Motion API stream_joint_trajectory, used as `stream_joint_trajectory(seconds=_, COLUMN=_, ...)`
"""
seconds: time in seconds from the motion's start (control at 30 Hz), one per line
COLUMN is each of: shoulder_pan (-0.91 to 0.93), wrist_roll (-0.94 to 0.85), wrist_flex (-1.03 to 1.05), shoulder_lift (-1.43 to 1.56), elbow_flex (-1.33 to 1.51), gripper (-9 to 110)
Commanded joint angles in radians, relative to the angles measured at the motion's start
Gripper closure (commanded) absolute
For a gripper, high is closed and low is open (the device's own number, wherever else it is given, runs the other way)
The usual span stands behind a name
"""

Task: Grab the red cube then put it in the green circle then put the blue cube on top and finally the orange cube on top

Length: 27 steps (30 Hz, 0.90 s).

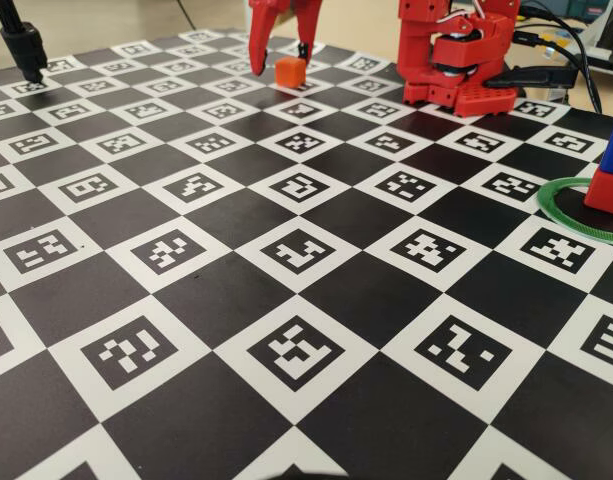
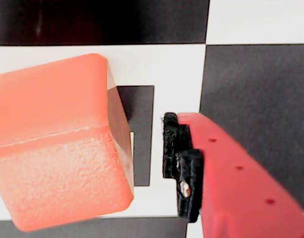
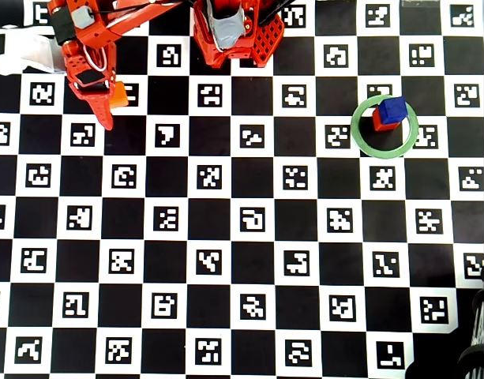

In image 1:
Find thick black cable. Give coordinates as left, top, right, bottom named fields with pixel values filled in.
left=519, top=2, right=605, bottom=112

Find white grey device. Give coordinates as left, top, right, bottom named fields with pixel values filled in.
left=583, top=0, right=613, bottom=77

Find black table clamp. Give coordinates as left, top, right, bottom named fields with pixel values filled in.
left=484, top=66, right=581, bottom=92

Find green ring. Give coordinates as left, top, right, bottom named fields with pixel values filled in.
left=535, top=176, right=613, bottom=246

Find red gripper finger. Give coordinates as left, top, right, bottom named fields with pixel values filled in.
left=290, top=0, right=324, bottom=64
left=248, top=0, right=290, bottom=78

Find black usb plug cable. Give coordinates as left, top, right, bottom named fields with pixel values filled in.
left=513, top=30, right=560, bottom=50

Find black white marker mat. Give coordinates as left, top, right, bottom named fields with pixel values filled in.
left=0, top=27, right=613, bottom=480

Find thin black floor cable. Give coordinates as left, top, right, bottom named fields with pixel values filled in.
left=173, top=0, right=198, bottom=30

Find red cube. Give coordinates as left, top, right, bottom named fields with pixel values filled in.
left=583, top=164, right=613, bottom=217

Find orange cube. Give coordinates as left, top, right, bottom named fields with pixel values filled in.
left=274, top=55, right=307, bottom=90

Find white red servo wires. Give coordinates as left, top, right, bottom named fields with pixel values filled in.
left=438, top=0, right=488, bottom=27

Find teal storage box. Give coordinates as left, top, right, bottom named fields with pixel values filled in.
left=560, top=0, right=610, bottom=20

